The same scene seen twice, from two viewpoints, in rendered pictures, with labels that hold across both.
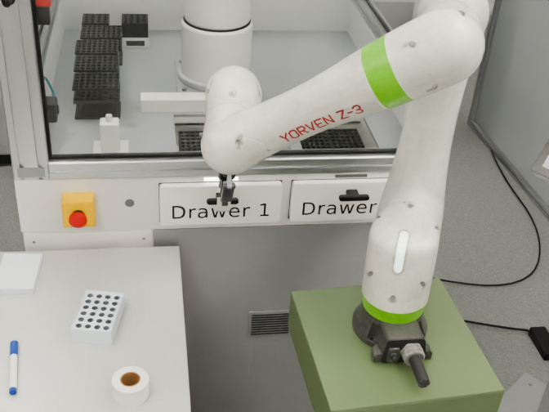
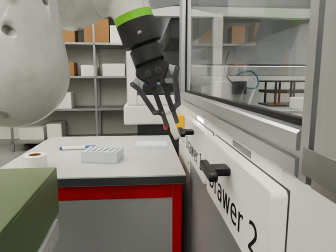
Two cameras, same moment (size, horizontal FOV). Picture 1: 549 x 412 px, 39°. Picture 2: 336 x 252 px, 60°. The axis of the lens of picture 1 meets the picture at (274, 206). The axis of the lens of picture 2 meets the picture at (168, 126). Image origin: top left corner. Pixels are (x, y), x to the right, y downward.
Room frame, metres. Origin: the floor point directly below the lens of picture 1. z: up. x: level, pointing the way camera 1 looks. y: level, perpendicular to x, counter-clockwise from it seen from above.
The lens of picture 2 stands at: (1.56, -0.60, 1.03)
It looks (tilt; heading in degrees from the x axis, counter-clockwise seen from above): 9 degrees down; 96
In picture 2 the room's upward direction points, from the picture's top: straight up
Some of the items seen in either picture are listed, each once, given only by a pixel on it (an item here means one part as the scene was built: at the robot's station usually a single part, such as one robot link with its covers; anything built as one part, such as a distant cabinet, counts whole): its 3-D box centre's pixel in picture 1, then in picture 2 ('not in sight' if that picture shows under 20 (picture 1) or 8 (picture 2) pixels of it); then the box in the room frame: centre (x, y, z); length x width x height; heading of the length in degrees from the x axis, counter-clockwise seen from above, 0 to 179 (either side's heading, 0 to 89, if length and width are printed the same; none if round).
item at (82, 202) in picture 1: (78, 210); (176, 124); (1.48, 0.45, 0.88); 0.07 x 0.05 x 0.07; 101
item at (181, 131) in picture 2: (222, 198); (186, 131); (1.53, 0.12, 0.91); 0.07 x 0.04 x 0.01; 101
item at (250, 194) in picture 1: (220, 203); (196, 144); (1.56, 0.13, 0.87); 0.29 x 0.02 x 0.11; 101
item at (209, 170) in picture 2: (353, 194); (216, 169); (1.59, -0.19, 0.91); 0.07 x 0.04 x 0.01; 101
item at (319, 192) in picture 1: (349, 199); (233, 190); (1.62, -0.18, 0.87); 0.29 x 0.02 x 0.11; 101
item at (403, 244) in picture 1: (400, 261); not in sight; (1.20, -0.25, 1.02); 0.16 x 0.13 x 0.19; 167
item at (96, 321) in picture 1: (98, 316); (103, 154); (1.23, 0.35, 0.78); 0.12 x 0.08 x 0.04; 179
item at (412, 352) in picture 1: (398, 333); not in sight; (1.13, -0.26, 0.89); 0.26 x 0.15 x 0.06; 10
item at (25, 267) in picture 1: (18, 273); (151, 144); (1.37, 0.57, 0.77); 0.13 x 0.09 x 0.02; 7
